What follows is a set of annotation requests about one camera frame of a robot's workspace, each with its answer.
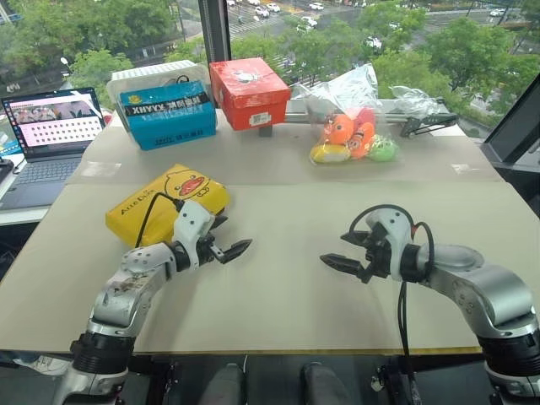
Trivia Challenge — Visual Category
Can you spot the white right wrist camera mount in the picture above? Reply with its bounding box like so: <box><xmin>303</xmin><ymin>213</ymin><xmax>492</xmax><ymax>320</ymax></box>
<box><xmin>364</xmin><ymin>208</ymin><xmax>417</xmax><ymax>282</ymax></box>

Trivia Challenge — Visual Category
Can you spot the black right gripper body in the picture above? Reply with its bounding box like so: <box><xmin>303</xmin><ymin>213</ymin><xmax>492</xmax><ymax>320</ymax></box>
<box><xmin>358</xmin><ymin>222</ymin><xmax>392</xmax><ymax>285</ymax></box>

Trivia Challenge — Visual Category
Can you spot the crumpled clear plastic wrap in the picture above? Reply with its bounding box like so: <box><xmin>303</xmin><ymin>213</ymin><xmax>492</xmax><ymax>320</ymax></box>
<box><xmin>389</xmin><ymin>84</ymin><xmax>450</xmax><ymax>118</ymax></box>

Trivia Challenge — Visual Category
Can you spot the yellow rubber toy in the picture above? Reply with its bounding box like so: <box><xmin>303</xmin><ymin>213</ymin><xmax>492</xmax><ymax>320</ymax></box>
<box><xmin>310</xmin><ymin>143</ymin><xmax>352</xmax><ymax>165</ymax></box>

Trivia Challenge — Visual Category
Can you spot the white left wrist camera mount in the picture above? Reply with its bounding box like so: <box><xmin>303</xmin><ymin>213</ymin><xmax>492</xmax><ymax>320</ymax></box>
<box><xmin>172</xmin><ymin>199</ymin><xmax>217</xmax><ymax>272</ymax></box>

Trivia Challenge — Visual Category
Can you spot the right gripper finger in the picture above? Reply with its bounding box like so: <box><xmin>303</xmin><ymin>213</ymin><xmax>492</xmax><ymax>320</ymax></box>
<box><xmin>319</xmin><ymin>252</ymin><xmax>365</xmax><ymax>278</ymax></box>
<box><xmin>340</xmin><ymin>229</ymin><xmax>373</xmax><ymax>246</ymax></box>

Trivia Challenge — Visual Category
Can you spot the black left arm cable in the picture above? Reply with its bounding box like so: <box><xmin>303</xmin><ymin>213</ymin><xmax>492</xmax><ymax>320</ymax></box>
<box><xmin>134</xmin><ymin>192</ymin><xmax>187</xmax><ymax>250</ymax></box>

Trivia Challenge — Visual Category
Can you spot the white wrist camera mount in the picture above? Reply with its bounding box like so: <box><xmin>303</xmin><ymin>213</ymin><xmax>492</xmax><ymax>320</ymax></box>
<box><xmin>172</xmin><ymin>199</ymin><xmax>217</xmax><ymax>272</ymax></box>
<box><xmin>364</xmin><ymin>208</ymin><xmax>417</xmax><ymax>282</ymax></box>

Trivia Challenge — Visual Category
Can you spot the orange fish toy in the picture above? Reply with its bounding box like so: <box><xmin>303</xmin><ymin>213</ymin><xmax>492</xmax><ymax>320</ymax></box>
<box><xmin>321</xmin><ymin>113</ymin><xmax>356</xmax><ymax>146</ymax></box>

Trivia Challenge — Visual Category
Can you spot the black metal bracket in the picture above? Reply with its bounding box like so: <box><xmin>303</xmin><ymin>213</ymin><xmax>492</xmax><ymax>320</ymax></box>
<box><xmin>398</xmin><ymin>112</ymin><xmax>459</xmax><ymax>139</ymax></box>

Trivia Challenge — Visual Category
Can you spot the orange clownfish toy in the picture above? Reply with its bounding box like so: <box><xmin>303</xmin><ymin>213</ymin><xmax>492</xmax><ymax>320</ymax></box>
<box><xmin>346</xmin><ymin>121</ymin><xmax>377</xmax><ymax>160</ymax></box>

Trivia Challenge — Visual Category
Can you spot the yellow duck-print package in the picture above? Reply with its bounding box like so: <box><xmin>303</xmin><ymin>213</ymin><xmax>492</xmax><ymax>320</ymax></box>
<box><xmin>105</xmin><ymin>163</ymin><xmax>233</xmax><ymax>249</ymax></box>

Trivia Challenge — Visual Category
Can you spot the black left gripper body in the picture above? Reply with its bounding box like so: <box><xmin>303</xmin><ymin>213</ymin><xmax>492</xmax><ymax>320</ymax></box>
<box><xmin>195</xmin><ymin>218</ymin><xmax>224</xmax><ymax>266</ymax></box>

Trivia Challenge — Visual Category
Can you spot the white ribbed box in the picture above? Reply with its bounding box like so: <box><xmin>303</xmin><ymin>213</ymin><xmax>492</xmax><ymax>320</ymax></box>
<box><xmin>111</xmin><ymin>59</ymin><xmax>200</xmax><ymax>83</ymax></box>

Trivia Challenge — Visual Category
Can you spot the red rubber toy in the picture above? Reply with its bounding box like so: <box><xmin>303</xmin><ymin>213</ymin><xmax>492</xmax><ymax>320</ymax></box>
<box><xmin>349</xmin><ymin>106</ymin><xmax>377</xmax><ymax>128</ymax></box>

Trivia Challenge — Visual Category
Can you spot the clear plastic storage bin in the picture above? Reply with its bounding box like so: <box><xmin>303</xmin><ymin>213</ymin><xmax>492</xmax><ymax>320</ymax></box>
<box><xmin>105</xmin><ymin>62</ymin><xmax>213</xmax><ymax>124</ymax></box>

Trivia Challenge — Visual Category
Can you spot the blue cardboard box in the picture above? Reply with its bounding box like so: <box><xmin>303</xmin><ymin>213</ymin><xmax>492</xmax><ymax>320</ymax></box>
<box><xmin>119</xmin><ymin>80</ymin><xmax>218</xmax><ymax>152</ymax></box>

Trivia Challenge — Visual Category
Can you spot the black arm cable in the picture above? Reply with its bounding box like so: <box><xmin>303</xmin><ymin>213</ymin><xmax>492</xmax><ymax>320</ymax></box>
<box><xmin>348</xmin><ymin>203</ymin><xmax>436</xmax><ymax>383</ymax></box>
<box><xmin>134</xmin><ymin>192</ymin><xmax>187</xmax><ymax>250</ymax></box>

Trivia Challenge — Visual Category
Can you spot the red cardboard box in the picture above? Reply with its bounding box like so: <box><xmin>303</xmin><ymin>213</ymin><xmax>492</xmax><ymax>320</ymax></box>
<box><xmin>208</xmin><ymin>57</ymin><xmax>293</xmax><ymax>132</ymax></box>

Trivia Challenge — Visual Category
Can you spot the black monitor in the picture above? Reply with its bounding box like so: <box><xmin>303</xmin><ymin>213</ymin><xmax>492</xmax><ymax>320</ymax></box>
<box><xmin>480</xmin><ymin>98</ymin><xmax>540</xmax><ymax>164</ymax></box>

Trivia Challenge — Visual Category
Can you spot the dark window frame post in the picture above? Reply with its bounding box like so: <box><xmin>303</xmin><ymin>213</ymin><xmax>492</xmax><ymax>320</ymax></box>
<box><xmin>197</xmin><ymin>0</ymin><xmax>232</xmax><ymax>69</ymax></box>

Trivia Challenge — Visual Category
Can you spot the open grey laptop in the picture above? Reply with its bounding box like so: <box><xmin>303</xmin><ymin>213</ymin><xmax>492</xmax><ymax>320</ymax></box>
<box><xmin>0</xmin><ymin>86</ymin><xmax>107</xmax><ymax>211</ymax></box>

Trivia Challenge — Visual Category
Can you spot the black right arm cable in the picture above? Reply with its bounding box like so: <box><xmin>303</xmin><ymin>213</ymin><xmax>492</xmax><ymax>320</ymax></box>
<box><xmin>348</xmin><ymin>203</ymin><xmax>436</xmax><ymax>383</ymax></box>

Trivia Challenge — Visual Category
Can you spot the clear plastic toy bag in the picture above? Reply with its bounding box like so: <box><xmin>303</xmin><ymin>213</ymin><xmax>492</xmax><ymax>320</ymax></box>
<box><xmin>290</xmin><ymin>62</ymin><xmax>402</xmax><ymax>169</ymax></box>

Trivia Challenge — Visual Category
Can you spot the green rubber toy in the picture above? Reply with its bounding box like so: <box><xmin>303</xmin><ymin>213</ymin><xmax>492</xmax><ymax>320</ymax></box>
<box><xmin>367</xmin><ymin>134</ymin><xmax>400</xmax><ymax>163</ymax></box>

